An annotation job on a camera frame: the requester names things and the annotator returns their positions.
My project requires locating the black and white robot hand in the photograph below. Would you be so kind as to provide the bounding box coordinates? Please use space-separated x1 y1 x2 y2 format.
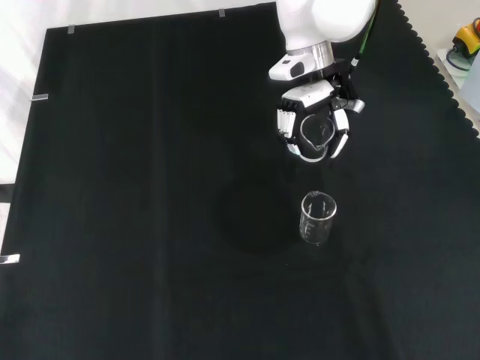
275 59 367 165

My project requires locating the small clear glass beaker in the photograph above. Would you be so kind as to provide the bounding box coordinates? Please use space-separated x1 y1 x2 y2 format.
299 114 335 161

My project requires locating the clear glass beaker with markings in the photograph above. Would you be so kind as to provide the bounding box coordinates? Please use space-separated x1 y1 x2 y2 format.
299 190 338 245

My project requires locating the pale board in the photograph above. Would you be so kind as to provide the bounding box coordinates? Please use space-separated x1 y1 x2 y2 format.
436 47 480 127

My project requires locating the yellow stop button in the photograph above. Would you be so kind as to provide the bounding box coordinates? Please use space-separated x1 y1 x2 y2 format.
451 17 480 58

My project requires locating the black table cloth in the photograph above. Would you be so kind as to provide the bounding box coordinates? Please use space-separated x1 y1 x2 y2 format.
0 1 480 360

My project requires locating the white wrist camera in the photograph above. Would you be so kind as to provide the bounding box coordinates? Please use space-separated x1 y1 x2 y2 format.
268 55 317 82

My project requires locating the green cable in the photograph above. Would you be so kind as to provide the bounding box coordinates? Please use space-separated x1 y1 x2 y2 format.
350 0 380 69

